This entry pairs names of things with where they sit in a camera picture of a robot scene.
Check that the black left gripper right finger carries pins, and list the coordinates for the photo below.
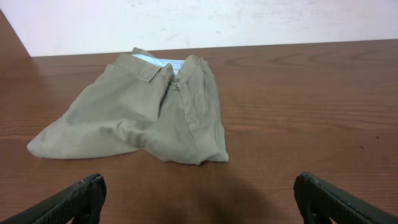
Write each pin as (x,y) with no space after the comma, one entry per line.
(321,202)

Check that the folded khaki shorts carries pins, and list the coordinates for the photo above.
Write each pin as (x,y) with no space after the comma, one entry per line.
(168,108)

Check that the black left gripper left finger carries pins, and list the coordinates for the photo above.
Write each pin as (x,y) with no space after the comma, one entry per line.
(79,203)

